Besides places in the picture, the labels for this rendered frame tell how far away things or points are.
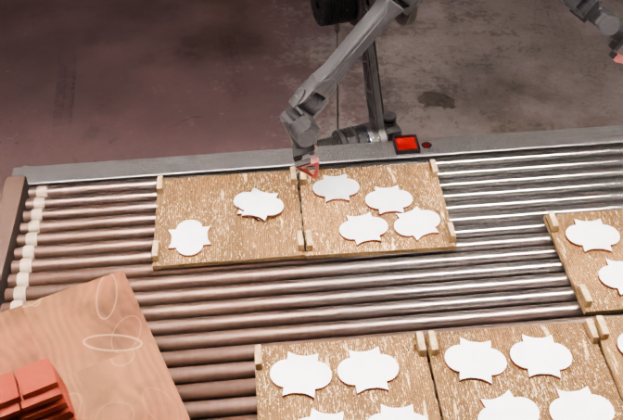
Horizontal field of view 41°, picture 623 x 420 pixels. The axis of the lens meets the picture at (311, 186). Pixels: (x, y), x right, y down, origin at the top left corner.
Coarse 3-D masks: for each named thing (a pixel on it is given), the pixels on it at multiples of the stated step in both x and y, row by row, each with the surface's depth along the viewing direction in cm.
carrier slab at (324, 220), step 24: (360, 168) 252; (384, 168) 252; (408, 168) 252; (312, 192) 245; (360, 192) 244; (408, 192) 244; (432, 192) 244; (312, 216) 237; (336, 216) 237; (384, 216) 237; (312, 240) 230; (336, 240) 230; (384, 240) 230; (408, 240) 230; (432, 240) 229
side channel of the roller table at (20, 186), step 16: (16, 176) 250; (16, 192) 244; (0, 208) 239; (16, 208) 239; (0, 224) 234; (16, 224) 236; (0, 240) 230; (16, 240) 235; (0, 256) 225; (0, 272) 221; (0, 288) 218; (0, 304) 218
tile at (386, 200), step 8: (376, 192) 243; (384, 192) 243; (392, 192) 243; (400, 192) 243; (368, 200) 240; (376, 200) 240; (384, 200) 240; (392, 200) 240; (400, 200) 240; (408, 200) 240; (376, 208) 238; (384, 208) 238; (392, 208) 238; (400, 208) 238
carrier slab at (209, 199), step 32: (192, 192) 245; (224, 192) 245; (288, 192) 245; (160, 224) 236; (224, 224) 235; (256, 224) 235; (288, 224) 235; (160, 256) 226; (224, 256) 226; (256, 256) 226; (288, 256) 226
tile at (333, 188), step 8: (328, 176) 248; (336, 176) 248; (344, 176) 248; (320, 184) 246; (328, 184) 246; (336, 184) 246; (344, 184) 246; (352, 184) 246; (320, 192) 243; (328, 192) 243; (336, 192) 243; (344, 192) 243; (352, 192) 243; (328, 200) 241; (336, 200) 242; (344, 200) 241
